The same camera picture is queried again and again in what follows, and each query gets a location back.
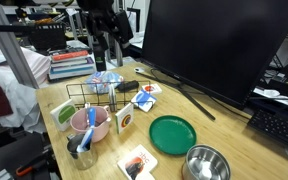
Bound black wire rack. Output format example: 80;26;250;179
65;79;142;113

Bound blue printed plastic bag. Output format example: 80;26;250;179
83;70;124;95

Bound white cloth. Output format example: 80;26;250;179
0;64;47;134

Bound black keyboard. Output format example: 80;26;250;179
247;108;288;155

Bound green plate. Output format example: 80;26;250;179
148;115;198;156

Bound small rainbow board book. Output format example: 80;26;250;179
114;102;135;135

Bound stainless steel bowl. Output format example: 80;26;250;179
181;143;232;180

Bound black monitor stand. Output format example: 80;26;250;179
135;68;217;122

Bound black bottle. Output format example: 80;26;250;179
93;42;107;73

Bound red circle board book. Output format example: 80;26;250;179
141;83;163;96

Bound grey purple book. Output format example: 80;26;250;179
50;57;95;68

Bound white blue upright board book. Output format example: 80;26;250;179
107;83;119;113

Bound white orange board book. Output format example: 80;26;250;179
135;171;156;180

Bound blue white plastic spoon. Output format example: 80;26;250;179
76;106;97;154

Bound black horizontal bar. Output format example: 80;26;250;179
0;23;38;34

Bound thick white book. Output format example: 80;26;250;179
47;68;97;81

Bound orange handled tool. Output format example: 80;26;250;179
15;151;52;178

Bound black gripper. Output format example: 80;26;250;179
78;0;119;47

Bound blue white flat board book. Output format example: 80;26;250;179
130;89;158;113

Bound pink cloth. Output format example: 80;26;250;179
20;46;52;86

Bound aluminium frame post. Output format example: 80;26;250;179
0;0;40;89

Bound white papers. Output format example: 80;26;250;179
253;87;288;111

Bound green vegetables board book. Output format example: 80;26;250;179
49;98;77;132

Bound black slotted crate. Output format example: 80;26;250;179
28;22;68;53

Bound pink bowl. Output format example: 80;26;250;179
69;105;112;144

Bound large black monitor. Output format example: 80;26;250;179
140;0;288;110

